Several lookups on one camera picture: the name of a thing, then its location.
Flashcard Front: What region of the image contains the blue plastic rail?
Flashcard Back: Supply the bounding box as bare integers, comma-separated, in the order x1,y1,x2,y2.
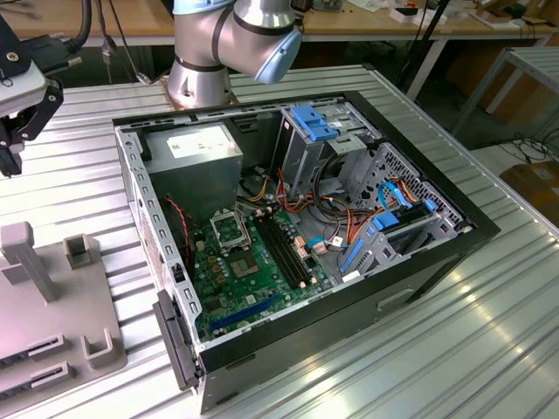
339,237,366,272

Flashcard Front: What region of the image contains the yellow black wire bundle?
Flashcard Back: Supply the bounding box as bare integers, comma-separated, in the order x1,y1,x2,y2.
238,168,280,206

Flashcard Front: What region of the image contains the black tripod leg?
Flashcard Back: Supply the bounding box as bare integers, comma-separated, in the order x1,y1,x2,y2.
395,0,452,100

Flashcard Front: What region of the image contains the grey metal drive cage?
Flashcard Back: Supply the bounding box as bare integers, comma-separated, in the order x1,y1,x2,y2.
278,103,381,200

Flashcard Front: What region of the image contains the dark RAM stick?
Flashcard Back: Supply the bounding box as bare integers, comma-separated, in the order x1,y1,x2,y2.
0,354,31,370
0,382,35,397

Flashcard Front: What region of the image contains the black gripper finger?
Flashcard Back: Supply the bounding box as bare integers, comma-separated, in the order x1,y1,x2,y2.
0,80,65,178

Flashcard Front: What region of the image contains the blue expansion slot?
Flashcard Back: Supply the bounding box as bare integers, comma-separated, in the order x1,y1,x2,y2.
209,292,280,333

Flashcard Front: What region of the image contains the orange black wire bundle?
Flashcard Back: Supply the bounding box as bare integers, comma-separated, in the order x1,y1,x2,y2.
279,168,381,245

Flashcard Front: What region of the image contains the black RAM slot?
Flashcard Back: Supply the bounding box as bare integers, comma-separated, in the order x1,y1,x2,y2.
272,213,315,285
254,216,299,292
260,216,305,290
266,214,310,287

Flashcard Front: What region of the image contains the grey power supply unit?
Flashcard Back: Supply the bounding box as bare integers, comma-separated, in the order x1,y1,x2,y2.
142,123,245,228

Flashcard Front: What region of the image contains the thick black cable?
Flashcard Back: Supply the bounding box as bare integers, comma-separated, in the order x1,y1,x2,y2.
25,0,93,74

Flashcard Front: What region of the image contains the large brown cardboard box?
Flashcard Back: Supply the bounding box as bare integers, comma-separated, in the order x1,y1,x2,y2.
445,43,559,127

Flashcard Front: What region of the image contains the black case handle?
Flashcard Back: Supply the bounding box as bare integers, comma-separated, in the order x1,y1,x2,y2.
151,289,205,393

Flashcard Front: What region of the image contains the red black twisted wire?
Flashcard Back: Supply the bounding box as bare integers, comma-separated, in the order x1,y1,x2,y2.
163,196,196,268

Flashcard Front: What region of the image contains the blue plastic drive latch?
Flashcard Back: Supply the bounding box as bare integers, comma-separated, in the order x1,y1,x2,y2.
291,105,342,142

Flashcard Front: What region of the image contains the black camera bracket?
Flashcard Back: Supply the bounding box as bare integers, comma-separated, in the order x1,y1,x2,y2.
0,17,32,79

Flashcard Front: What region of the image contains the CPU socket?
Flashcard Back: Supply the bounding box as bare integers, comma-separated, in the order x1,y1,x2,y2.
227,252,259,280

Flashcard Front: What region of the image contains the grey perforated disk bay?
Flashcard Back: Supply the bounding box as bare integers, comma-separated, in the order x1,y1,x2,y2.
338,141,476,283

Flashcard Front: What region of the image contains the white metal table frame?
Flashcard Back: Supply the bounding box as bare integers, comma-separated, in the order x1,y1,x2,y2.
451,45,559,137

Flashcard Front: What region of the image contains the green motherboard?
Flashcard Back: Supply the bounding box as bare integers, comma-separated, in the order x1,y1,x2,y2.
190,208,338,345

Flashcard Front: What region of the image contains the light blue data wire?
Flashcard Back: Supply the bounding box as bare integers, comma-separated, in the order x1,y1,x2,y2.
376,180,414,211

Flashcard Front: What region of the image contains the white box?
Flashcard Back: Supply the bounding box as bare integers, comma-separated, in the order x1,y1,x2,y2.
390,4,447,26

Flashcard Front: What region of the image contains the black PC case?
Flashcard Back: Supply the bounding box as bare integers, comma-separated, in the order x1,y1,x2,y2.
111,89,502,415

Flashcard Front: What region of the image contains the blue disk carrier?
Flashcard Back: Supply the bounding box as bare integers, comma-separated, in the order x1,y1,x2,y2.
370,198,438,235

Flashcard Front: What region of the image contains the small cardboard box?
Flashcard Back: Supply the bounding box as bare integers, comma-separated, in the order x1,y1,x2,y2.
499,160,559,228

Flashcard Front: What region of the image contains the grey parts rack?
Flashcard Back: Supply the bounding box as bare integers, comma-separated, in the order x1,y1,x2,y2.
0,220,128,399

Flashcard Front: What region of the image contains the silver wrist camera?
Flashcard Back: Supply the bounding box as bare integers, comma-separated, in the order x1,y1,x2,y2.
0,65,48,118

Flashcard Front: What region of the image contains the wooden desk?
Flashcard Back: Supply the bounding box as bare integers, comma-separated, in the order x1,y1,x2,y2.
0,0,559,100

